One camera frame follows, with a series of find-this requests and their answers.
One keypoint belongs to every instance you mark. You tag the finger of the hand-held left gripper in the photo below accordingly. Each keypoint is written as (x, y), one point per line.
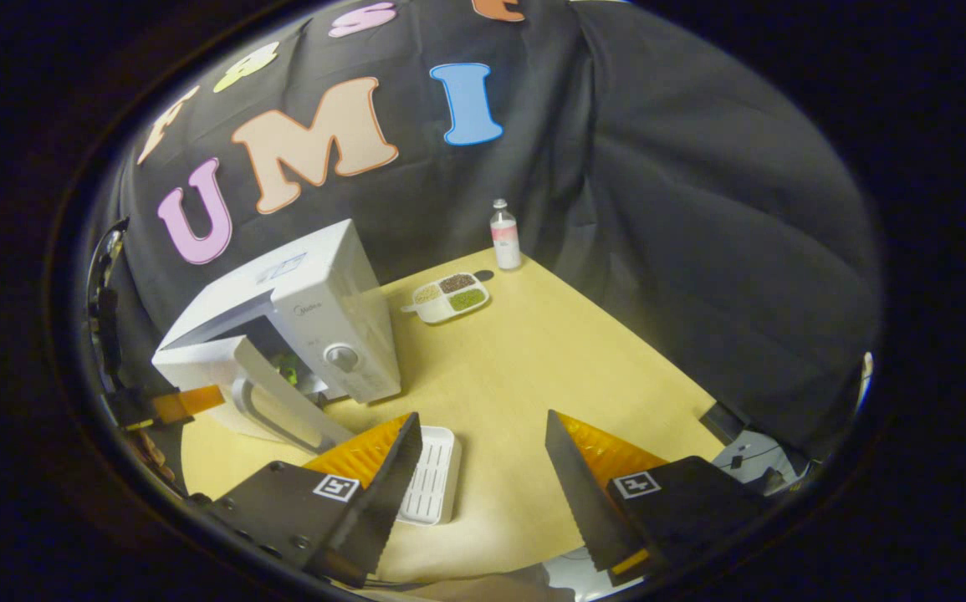
(190, 403)

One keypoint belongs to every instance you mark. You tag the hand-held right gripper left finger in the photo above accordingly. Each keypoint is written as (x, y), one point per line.
(390, 493)

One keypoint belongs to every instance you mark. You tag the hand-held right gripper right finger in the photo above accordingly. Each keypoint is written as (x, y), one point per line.
(583, 493)

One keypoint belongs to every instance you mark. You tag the lettuce sandwich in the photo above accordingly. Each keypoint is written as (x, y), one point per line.
(288, 369)

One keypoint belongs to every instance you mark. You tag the white microwave oven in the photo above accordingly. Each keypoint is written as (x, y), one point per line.
(340, 293)

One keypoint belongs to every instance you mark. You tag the white ribbed tray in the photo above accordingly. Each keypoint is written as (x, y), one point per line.
(436, 481)

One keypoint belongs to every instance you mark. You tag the divided white dish with grains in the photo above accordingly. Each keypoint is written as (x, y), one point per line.
(449, 297)

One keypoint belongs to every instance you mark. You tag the small black round lid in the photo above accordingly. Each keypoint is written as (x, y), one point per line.
(483, 275)

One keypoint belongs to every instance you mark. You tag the clear bottle with pink label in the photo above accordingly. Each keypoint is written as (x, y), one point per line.
(506, 238)

